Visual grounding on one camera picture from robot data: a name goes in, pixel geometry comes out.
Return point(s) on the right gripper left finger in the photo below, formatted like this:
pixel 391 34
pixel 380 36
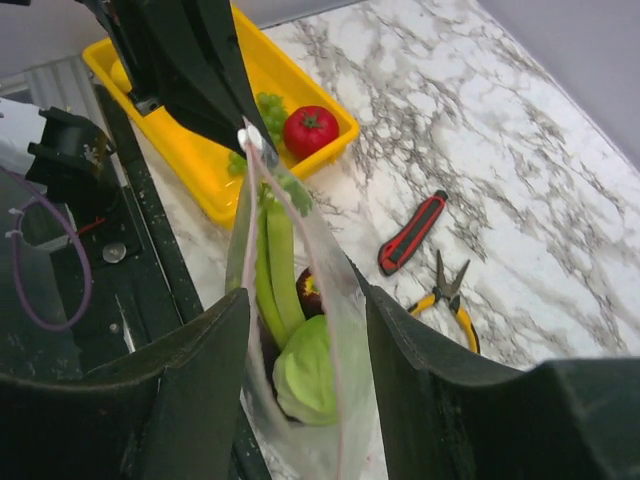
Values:
pixel 166 411

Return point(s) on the yellow toy lemon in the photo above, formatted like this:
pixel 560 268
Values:
pixel 120 78

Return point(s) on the green toy cabbage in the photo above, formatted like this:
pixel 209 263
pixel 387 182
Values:
pixel 303 375

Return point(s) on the dark toy onion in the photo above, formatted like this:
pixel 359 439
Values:
pixel 308 294

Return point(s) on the black base frame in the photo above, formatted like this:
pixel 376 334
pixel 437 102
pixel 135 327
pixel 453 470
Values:
pixel 93 274

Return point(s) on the yellow plastic tray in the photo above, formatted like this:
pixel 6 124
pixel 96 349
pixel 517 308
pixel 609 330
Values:
pixel 202 164

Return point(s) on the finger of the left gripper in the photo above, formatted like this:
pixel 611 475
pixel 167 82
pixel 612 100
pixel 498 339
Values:
pixel 185 56

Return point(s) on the yellow handled pliers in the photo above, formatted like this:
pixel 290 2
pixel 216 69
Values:
pixel 449 292

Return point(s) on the red black utility knife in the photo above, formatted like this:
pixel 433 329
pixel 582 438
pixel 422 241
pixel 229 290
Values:
pixel 398 250

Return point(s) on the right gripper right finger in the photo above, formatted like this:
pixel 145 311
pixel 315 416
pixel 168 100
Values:
pixel 447 413

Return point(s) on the green toy celery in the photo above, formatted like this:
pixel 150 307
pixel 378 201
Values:
pixel 277 296

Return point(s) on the red toy tomato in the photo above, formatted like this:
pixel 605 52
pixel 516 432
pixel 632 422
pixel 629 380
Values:
pixel 308 129

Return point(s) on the green toy grapes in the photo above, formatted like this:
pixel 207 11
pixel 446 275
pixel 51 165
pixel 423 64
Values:
pixel 274 114

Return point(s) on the clear zip top bag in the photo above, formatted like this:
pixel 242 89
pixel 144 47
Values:
pixel 312 452

